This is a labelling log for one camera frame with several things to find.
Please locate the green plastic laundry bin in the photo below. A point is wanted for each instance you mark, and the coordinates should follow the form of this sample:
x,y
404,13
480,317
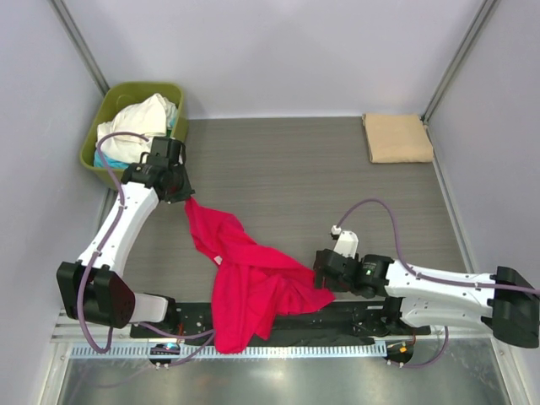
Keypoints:
x,y
117,99

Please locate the slotted white cable duct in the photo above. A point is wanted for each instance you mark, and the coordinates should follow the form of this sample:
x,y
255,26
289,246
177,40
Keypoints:
x,y
167,351

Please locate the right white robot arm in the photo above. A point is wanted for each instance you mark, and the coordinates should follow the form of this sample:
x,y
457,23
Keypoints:
x,y
503,302

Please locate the aluminium rail frame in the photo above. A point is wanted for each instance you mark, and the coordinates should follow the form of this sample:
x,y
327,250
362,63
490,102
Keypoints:
x,y
67,330

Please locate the red t shirt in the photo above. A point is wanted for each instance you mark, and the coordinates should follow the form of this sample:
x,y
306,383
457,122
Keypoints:
x,y
253,284

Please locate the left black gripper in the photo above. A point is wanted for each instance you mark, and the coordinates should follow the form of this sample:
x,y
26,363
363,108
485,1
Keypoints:
x,y
186,191

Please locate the cream white shirt in bin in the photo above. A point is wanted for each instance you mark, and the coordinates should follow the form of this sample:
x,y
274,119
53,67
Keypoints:
x,y
154,117

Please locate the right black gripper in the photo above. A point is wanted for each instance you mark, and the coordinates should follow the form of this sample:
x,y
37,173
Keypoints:
x,y
333,286

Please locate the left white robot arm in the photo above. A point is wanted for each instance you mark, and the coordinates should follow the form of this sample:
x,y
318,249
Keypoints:
x,y
93,288

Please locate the folded beige t shirt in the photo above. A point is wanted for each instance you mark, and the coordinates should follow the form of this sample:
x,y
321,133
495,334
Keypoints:
x,y
396,139

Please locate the turquoise cloth in bin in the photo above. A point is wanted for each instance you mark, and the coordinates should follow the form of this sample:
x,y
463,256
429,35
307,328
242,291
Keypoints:
x,y
105,161

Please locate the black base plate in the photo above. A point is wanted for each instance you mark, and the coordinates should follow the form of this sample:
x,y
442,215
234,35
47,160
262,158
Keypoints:
x,y
341,323

